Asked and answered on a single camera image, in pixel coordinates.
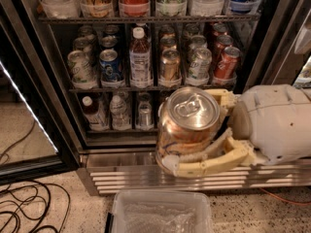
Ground silver can bottom shelf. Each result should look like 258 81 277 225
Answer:
137 102 154 130

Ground brown tea bottle middle shelf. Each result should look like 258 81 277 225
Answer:
129 27 152 87

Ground red soda can front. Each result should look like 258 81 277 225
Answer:
214 47 241 80

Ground stainless steel fridge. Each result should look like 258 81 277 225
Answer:
15 0 311 195

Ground orange soda can back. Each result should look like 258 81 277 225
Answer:
159 37 177 51

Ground white green can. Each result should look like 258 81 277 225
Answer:
67 50 96 84
188 48 212 80

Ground blue soda can front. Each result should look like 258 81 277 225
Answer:
99 49 123 83

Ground orange soda can front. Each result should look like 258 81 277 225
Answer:
155 86 221 174

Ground white green can front left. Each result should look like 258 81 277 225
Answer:
67 50 96 84

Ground white green can right front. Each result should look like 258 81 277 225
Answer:
188 48 212 80

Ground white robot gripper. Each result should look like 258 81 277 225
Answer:
161 84 311 178

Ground tea bottle bottom shelf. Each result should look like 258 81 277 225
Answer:
82 96 108 131

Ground orange floor cable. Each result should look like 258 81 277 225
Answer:
259 187 311 207

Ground orange soda can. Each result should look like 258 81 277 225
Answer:
159 49 180 82
155 86 221 174
159 37 177 51

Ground red soda can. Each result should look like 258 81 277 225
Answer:
212 35 233 65
214 47 241 80

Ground black floor cables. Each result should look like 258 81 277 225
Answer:
0 119 72 233

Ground clear plastic bin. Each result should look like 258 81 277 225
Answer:
109 189 214 233

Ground open fridge glass door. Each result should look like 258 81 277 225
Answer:
0 12 78 185

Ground water bottle bottom shelf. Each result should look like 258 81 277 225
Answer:
110 95 131 130

